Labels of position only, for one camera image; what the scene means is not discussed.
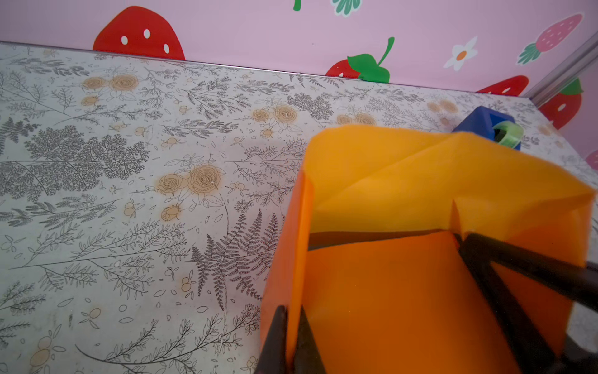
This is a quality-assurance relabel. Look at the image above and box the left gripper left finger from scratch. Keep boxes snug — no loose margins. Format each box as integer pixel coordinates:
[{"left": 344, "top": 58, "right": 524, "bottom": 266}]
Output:
[{"left": 255, "top": 305, "right": 287, "bottom": 374}]

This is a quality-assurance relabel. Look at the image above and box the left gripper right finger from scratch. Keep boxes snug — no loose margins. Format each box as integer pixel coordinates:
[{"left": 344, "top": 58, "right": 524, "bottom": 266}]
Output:
[{"left": 294, "top": 308, "right": 326, "bottom": 374}]

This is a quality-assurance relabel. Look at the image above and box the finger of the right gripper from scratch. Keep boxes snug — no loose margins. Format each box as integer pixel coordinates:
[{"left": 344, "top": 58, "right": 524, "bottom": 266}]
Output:
[{"left": 458, "top": 234, "right": 597, "bottom": 373}]

